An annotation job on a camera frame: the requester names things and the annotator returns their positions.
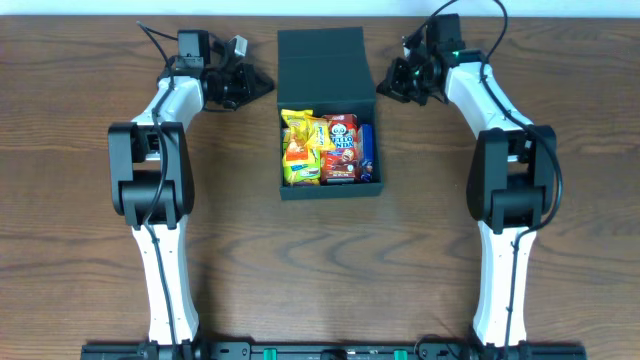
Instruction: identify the yellow orange candy packet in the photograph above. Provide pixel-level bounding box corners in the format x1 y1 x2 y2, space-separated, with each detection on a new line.
281 109 316 167

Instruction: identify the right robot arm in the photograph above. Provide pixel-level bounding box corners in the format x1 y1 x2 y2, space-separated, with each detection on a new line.
376 14 562 351

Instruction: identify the black container box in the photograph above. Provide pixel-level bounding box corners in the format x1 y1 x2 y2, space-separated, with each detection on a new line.
277 27 384 200

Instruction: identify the blue Dairy Milk bar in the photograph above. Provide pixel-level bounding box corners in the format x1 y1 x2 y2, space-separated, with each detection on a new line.
358 160 374 183

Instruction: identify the green Pretz snack box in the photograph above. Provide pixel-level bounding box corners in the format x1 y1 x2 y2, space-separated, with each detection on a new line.
282 128 321 186

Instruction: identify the small yellow snack packet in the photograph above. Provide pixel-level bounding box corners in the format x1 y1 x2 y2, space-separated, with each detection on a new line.
305 115 336 151

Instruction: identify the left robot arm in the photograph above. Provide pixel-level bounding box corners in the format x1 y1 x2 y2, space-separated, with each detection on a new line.
108 30 274 347

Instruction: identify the blue Eclipse mint box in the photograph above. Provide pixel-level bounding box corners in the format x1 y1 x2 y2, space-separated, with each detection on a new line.
358 124 374 168

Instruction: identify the red Hello Panda box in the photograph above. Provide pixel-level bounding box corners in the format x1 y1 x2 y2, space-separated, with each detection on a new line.
321 114 358 185

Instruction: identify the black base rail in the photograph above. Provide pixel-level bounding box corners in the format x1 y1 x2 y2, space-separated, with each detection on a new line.
80 337 588 360

